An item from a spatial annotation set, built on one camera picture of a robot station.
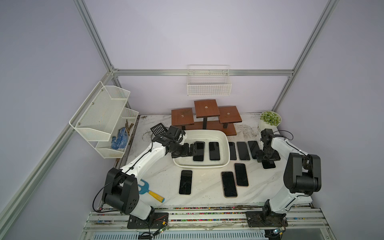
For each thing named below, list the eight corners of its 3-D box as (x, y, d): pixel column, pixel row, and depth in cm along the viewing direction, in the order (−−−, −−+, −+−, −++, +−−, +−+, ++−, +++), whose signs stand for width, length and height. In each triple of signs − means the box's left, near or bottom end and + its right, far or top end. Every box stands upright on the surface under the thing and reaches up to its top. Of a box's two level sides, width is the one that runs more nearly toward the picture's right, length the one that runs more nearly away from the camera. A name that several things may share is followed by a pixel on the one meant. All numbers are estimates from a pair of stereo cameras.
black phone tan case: (223, 198, 83) (224, 197, 81) (220, 172, 93) (221, 171, 91) (237, 198, 83) (238, 197, 81) (233, 172, 93) (233, 171, 91)
